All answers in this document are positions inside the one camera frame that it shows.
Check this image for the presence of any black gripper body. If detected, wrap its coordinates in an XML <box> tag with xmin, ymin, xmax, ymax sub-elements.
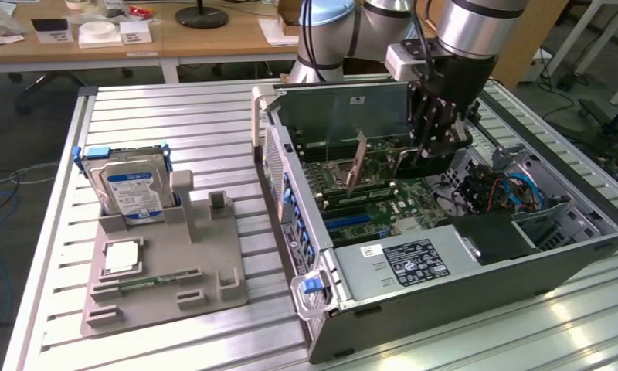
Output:
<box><xmin>421</xmin><ymin>53</ymin><xmax>500</xmax><ymax>117</ymax></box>

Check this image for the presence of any Nvidia graphics card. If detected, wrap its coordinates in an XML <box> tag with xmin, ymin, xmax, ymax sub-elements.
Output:
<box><xmin>345</xmin><ymin>131</ymin><xmax>460</xmax><ymax>196</ymax></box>

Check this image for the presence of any perforated metal drive cage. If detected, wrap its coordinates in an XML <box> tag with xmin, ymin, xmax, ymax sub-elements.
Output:
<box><xmin>442</xmin><ymin>146</ymin><xmax>496</xmax><ymax>190</ymax></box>

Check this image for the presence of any wooden cabinet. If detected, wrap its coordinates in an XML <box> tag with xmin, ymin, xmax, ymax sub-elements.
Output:
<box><xmin>489</xmin><ymin>0</ymin><xmax>570</xmax><ymax>90</ymax></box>

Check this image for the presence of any CPU socket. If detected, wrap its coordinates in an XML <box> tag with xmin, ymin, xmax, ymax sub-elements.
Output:
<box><xmin>324</xmin><ymin>160</ymin><xmax>360</xmax><ymax>186</ymax></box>

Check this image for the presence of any green motherboard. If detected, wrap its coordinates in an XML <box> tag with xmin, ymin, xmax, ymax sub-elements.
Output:
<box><xmin>293</xmin><ymin>131</ymin><xmax>454</xmax><ymax>248</ymax></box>

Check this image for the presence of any installed RAM stick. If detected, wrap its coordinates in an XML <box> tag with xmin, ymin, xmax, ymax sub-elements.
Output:
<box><xmin>321</xmin><ymin>185</ymin><xmax>398</xmax><ymax>206</ymax></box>

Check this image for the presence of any silver chipset heatsink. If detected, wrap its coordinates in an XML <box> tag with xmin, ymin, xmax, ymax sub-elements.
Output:
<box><xmin>393</xmin><ymin>219</ymin><xmax>426</xmax><ymax>233</ymax></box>

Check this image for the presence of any black plastic shroud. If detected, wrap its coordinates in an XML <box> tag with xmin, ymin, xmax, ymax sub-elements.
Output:
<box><xmin>452</xmin><ymin>211</ymin><xmax>544</xmax><ymax>267</ymax></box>

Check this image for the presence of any blue expansion slot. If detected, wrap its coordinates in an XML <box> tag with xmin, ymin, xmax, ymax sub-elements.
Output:
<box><xmin>326</xmin><ymin>212</ymin><xmax>370</xmax><ymax>229</ymax></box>

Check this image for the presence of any black floor stand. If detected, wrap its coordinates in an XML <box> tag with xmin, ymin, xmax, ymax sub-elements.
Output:
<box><xmin>576</xmin><ymin>69</ymin><xmax>618</xmax><ymax>171</ymax></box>

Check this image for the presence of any metal disk bay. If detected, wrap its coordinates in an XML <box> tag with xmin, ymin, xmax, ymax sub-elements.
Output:
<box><xmin>509</xmin><ymin>196</ymin><xmax>606</xmax><ymax>252</ymax></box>

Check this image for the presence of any white paper stack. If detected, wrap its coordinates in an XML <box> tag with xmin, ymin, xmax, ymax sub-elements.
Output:
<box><xmin>257</xmin><ymin>17</ymin><xmax>301</xmax><ymax>48</ymax></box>

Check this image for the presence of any brown cardboard box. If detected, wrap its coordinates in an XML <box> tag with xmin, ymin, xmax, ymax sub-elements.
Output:
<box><xmin>276</xmin><ymin>0</ymin><xmax>310</xmax><ymax>28</ymax></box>

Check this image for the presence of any grey power supply unit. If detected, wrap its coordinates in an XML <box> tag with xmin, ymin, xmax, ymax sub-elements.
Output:
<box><xmin>333</xmin><ymin>225</ymin><xmax>484</xmax><ymax>302</ymax></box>

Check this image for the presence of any wooden office desk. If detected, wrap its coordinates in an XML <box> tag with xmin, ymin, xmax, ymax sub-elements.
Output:
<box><xmin>0</xmin><ymin>0</ymin><xmax>166</xmax><ymax>84</ymax></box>
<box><xmin>161</xmin><ymin>0</ymin><xmax>302</xmax><ymax>84</ymax></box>

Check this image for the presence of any blue case release latch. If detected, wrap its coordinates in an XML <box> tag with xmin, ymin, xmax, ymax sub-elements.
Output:
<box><xmin>297</xmin><ymin>277</ymin><xmax>321</xmax><ymax>297</ymax></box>

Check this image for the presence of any black round lamp base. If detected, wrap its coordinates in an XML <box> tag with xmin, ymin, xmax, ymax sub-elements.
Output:
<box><xmin>174</xmin><ymin>0</ymin><xmax>232</xmax><ymax>29</ymax></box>

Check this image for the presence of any open grey PC case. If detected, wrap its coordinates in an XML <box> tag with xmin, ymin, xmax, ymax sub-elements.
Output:
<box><xmin>250</xmin><ymin>73</ymin><xmax>618</xmax><ymax>365</ymax></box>

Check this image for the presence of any hard disk with blue caddy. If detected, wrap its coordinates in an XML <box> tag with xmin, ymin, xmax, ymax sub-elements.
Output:
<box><xmin>70</xmin><ymin>142</ymin><xmax>180</xmax><ymax>227</ymax></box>

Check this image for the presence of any plain white box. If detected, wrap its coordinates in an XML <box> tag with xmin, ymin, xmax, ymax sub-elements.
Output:
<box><xmin>118</xmin><ymin>20</ymin><xmax>153</xmax><ymax>46</ymax></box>

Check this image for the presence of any red package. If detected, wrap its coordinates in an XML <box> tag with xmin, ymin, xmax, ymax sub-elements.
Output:
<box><xmin>126</xmin><ymin>4</ymin><xmax>157</xmax><ymax>20</ymax></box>

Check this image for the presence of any grey plastic parts rack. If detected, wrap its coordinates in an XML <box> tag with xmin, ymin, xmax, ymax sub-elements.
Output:
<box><xmin>80</xmin><ymin>169</ymin><xmax>252</xmax><ymax>338</ymax></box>

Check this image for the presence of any silver CPU chip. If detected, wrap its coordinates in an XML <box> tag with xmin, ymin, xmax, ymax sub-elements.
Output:
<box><xmin>105</xmin><ymin>242</ymin><xmax>140</xmax><ymax>271</ymax></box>

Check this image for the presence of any green RAM stick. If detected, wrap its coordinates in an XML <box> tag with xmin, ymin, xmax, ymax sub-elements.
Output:
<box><xmin>116</xmin><ymin>272</ymin><xmax>186</xmax><ymax>291</ymax></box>

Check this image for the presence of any black office chair base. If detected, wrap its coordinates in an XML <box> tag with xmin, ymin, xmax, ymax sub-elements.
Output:
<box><xmin>6</xmin><ymin>67</ymin><xmax>134</xmax><ymax>116</ymax></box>

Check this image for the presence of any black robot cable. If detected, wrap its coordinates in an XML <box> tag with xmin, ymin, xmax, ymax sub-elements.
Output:
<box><xmin>409</xmin><ymin>0</ymin><xmax>438</xmax><ymax>84</ymax></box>

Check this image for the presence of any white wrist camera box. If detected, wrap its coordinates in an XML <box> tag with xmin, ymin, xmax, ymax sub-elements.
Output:
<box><xmin>384</xmin><ymin>39</ymin><xmax>437</xmax><ymax>82</ymax></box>

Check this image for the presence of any blue wire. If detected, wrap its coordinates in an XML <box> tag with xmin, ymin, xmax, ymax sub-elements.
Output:
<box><xmin>493</xmin><ymin>172</ymin><xmax>545</xmax><ymax>212</ymax></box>

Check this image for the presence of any white desk frame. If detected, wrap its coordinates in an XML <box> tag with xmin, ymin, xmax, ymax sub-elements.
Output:
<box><xmin>544</xmin><ymin>0</ymin><xmax>618</xmax><ymax>105</ymax></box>

